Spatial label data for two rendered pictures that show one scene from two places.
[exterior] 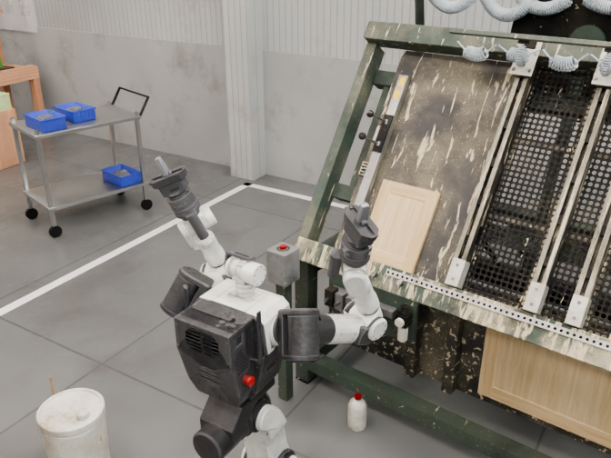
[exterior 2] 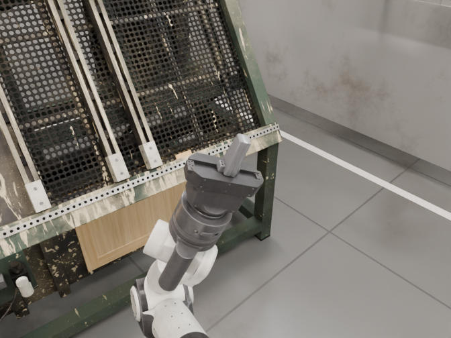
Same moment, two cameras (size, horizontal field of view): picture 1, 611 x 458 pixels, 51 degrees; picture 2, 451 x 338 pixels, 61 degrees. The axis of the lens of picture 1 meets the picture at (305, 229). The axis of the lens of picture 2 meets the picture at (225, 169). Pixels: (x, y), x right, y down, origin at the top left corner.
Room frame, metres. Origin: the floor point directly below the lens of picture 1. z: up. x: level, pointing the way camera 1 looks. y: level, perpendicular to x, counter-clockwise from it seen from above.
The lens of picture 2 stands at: (1.41, 0.30, 2.00)
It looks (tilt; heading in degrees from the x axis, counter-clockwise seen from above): 36 degrees down; 286
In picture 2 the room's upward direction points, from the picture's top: straight up
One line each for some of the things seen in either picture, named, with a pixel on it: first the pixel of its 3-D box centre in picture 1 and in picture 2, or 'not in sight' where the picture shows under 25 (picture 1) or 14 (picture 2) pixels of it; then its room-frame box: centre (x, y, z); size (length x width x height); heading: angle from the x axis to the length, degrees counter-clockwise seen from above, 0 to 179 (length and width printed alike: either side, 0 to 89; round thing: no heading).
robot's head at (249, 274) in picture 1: (245, 273); not in sight; (1.66, 0.18, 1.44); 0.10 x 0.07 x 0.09; 56
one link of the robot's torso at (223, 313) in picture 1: (235, 340); not in sight; (1.61, 0.21, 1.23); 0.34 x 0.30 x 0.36; 58
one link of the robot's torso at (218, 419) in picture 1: (234, 414); not in sight; (1.58, 0.23, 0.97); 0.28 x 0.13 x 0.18; 148
